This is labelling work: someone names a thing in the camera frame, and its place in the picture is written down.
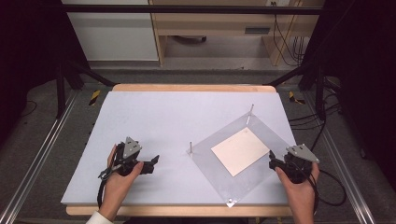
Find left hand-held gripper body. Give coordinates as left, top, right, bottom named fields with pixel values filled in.
left=113, top=136, right=145, bottom=177

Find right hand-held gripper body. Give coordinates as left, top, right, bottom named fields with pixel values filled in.
left=276, top=143, right=321, bottom=185

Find clear acrylic photo frame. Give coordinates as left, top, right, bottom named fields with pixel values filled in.
left=186, top=104, right=297, bottom=209

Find person's right hand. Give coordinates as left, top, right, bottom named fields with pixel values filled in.
left=275, top=161, right=321, bottom=207

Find person's left hand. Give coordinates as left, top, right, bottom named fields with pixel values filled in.
left=98, top=144, right=145, bottom=217

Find white table board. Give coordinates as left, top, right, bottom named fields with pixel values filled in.
left=61, top=90, right=297, bottom=206

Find yellow black tape piece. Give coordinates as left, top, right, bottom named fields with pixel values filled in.
left=288, top=91, right=306, bottom=105
left=89, top=90, right=102, bottom=106

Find black metal stand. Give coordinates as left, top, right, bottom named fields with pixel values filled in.
left=55, top=58, right=117, bottom=119
left=264, top=61, right=327, bottom=121

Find wooden table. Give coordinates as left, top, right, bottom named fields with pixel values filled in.
left=65, top=82, right=294, bottom=217

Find black curtain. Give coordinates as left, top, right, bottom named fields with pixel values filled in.
left=0, top=0, right=92, bottom=148
left=306, top=0, right=396, bottom=183

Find white cabinet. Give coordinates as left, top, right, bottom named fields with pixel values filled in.
left=61, top=0, right=160, bottom=62

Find grey desk label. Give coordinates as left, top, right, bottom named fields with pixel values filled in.
left=244, top=26, right=272, bottom=35

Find light wooden desk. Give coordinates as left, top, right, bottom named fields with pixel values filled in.
left=148, top=0, right=325, bottom=67

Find black horizontal bar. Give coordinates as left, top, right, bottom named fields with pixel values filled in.
left=60, top=4, right=325, bottom=16

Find black floor cable bundle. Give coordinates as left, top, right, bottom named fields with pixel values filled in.
left=289, top=92, right=342, bottom=152

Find aluminium rail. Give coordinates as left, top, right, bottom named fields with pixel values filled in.
left=302, top=91, right=377, bottom=224
left=0, top=89, right=79, bottom=224

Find left hand-held gripper cable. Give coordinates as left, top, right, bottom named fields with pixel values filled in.
left=96, top=163, right=123, bottom=210

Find thin black floor cable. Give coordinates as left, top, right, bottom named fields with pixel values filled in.
left=20, top=99, right=38, bottom=119

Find hanging black cables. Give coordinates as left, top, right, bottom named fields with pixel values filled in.
left=271, top=1, right=310, bottom=67

